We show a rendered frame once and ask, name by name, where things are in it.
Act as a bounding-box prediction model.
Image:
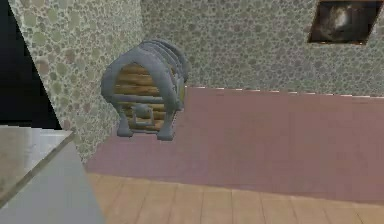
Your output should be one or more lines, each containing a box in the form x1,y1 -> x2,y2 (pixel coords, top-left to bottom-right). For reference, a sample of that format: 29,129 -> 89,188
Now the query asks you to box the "grey framed wooden barrel chest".
100,38 -> 192,142

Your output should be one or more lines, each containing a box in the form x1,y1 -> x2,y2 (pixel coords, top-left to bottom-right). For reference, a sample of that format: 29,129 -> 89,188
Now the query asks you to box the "grey cabinet with glossy top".
0,125 -> 106,224

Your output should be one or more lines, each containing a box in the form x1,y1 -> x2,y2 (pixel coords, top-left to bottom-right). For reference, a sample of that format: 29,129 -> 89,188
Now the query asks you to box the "dark framed wall picture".
307,0 -> 384,46

